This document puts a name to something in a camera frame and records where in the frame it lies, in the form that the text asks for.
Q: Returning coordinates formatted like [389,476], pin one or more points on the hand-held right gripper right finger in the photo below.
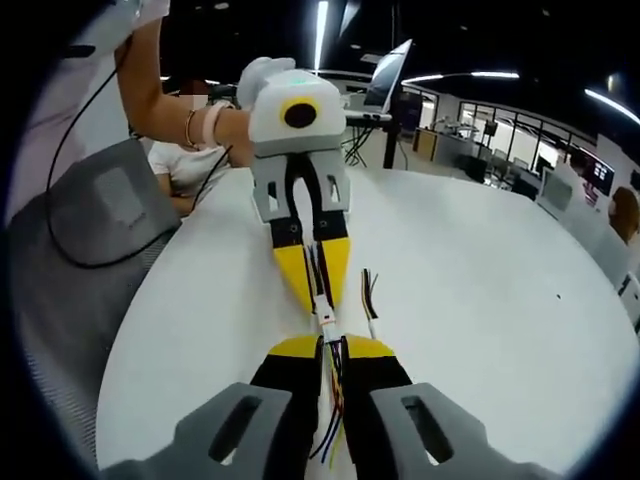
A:
[425,430]

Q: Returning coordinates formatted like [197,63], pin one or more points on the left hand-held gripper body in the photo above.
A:
[270,135]

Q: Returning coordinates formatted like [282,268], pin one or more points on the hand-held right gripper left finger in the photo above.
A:
[235,430]

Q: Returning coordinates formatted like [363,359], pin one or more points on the person's left hand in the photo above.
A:
[235,132]

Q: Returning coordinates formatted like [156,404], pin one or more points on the pink wristband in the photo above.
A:
[209,125]

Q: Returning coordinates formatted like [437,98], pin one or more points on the ceiling light strip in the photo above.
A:
[460,76]
[321,35]
[612,104]

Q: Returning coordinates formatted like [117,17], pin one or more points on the open silver laptop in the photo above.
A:
[385,75]

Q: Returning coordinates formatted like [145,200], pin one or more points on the grey worn device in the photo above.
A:
[120,200]

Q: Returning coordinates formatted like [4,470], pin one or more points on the grey mesh chair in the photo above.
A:
[65,325]

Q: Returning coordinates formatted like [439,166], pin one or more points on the dark computer monitor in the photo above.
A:
[602,177]

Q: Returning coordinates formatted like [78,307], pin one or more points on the black desk frame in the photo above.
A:
[391,145]

